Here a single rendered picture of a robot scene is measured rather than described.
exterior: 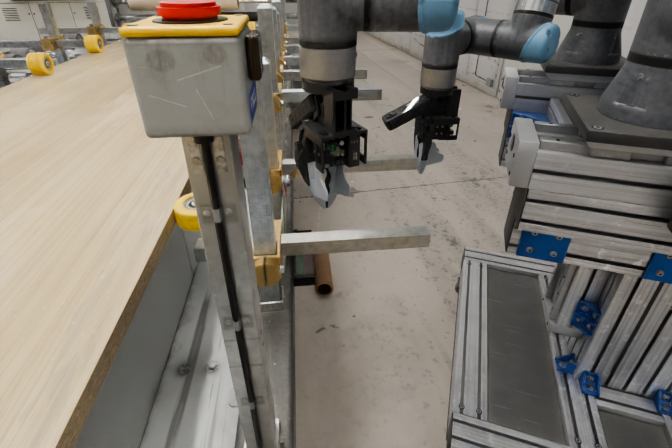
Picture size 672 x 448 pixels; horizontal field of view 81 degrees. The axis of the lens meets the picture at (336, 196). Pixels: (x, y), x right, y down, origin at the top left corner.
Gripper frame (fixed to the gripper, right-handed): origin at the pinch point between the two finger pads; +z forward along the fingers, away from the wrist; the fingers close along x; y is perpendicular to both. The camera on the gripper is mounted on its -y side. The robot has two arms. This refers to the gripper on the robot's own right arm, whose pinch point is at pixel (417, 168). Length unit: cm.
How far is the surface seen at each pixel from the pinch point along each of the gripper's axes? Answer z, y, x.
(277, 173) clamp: -3.8, -33.9, -7.0
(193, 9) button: -40, -35, -57
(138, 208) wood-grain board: -7, -56, -25
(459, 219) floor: 83, 61, 97
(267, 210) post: -9.2, -34.3, -30.7
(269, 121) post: -15.3, -34.7, -5.7
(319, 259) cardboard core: 75, -22, 59
